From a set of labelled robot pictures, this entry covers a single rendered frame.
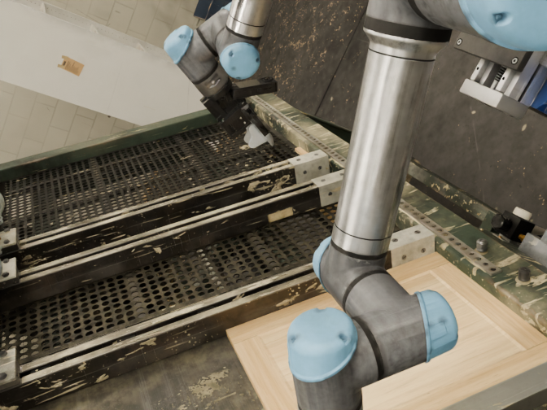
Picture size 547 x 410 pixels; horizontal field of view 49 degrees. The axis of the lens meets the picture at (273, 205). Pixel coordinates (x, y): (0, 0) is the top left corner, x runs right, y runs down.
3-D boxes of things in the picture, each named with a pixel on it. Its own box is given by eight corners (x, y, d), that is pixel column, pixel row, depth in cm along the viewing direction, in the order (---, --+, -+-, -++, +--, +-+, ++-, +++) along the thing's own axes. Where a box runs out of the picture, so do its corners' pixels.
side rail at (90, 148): (255, 124, 271) (251, 102, 266) (5, 195, 242) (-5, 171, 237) (250, 119, 277) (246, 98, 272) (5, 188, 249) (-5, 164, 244)
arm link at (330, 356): (375, 332, 61) (299, 361, 59) (382, 407, 66) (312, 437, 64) (341, 292, 68) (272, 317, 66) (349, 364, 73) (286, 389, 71)
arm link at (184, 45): (191, 28, 126) (160, 52, 127) (223, 67, 132) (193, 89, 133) (189, 17, 132) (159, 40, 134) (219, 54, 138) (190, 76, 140)
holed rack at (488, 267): (502, 272, 134) (502, 269, 134) (491, 276, 134) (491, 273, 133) (255, 95, 273) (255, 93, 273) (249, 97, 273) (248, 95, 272)
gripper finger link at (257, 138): (258, 157, 150) (236, 132, 145) (276, 141, 150) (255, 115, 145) (262, 161, 148) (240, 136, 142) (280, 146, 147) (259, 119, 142)
